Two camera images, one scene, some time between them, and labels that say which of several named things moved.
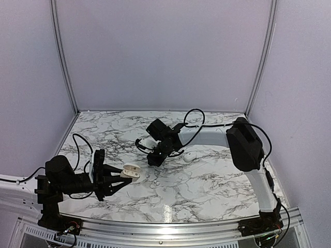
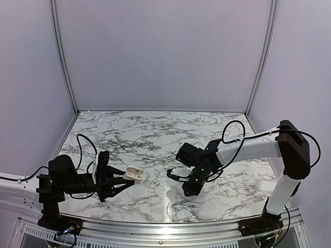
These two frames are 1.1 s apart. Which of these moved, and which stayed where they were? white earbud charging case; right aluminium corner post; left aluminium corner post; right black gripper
Moved: right black gripper; white earbud charging case
Stayed: left aluminium corner post; right aluminium corner post
